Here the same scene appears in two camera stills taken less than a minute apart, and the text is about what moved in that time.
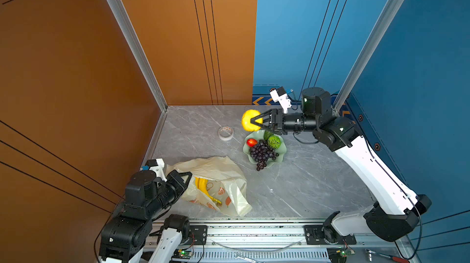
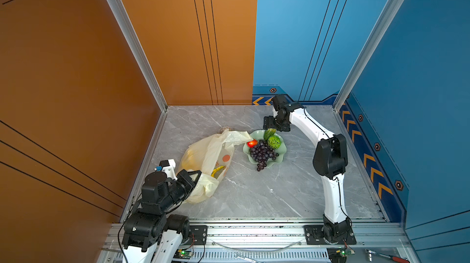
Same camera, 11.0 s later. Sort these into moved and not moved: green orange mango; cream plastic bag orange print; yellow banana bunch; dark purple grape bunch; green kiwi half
Moved: cream plastic bag orange print; yellow banana bunch
Not moved: green kiwi half; green orange mango; dark purple grape bunch
